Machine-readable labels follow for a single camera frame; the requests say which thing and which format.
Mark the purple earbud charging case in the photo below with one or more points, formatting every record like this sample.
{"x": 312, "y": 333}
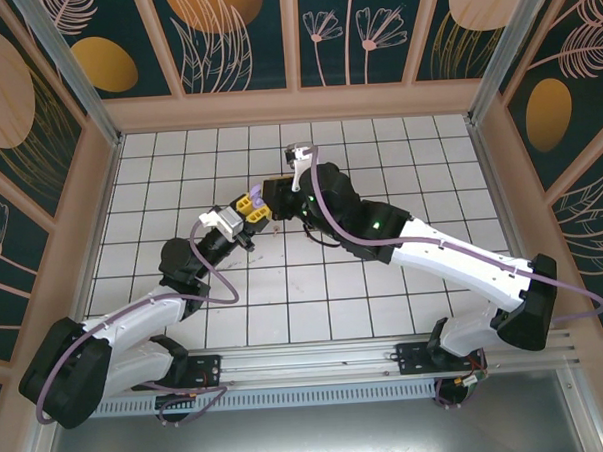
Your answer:
{"x": 256, "y": 198}

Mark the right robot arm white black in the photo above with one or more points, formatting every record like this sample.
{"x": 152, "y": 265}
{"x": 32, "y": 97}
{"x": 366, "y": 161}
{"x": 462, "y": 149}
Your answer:
{"x": 458, "y": 259}

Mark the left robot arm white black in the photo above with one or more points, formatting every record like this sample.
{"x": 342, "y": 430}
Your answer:
{"x": 135, "y": 313}

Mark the grey metal sheet panel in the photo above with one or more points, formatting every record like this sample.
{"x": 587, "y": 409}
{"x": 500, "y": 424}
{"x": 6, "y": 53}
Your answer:
{"x": 315, "y": 435}

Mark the small green circuit board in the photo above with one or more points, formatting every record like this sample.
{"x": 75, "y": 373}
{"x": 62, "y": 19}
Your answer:
{"x": 471, "y": 381}

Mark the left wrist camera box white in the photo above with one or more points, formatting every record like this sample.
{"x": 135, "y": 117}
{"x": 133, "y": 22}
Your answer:
{"x": 221, "y": 222}

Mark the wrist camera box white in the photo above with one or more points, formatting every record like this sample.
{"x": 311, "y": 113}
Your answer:
{"x": 221, "y": 222}
{"x": 301, "y": 153}

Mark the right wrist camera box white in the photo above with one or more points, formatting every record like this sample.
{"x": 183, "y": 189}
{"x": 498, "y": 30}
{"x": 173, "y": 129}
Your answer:
{"x": 301, "y": 153}

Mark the aluminium side rail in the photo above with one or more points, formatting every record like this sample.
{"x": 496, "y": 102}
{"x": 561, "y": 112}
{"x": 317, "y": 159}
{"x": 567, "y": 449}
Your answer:
{"x": 110, "y": 179}
{"x": 490, "y": 168}

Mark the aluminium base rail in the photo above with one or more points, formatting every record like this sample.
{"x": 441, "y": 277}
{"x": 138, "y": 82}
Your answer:
{"x": 312, "y": 358}

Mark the aluminium corner post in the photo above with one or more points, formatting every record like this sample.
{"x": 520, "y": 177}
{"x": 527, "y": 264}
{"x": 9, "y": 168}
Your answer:
{"x": 511, "y": 51}
{"x": 77, "y": 80}

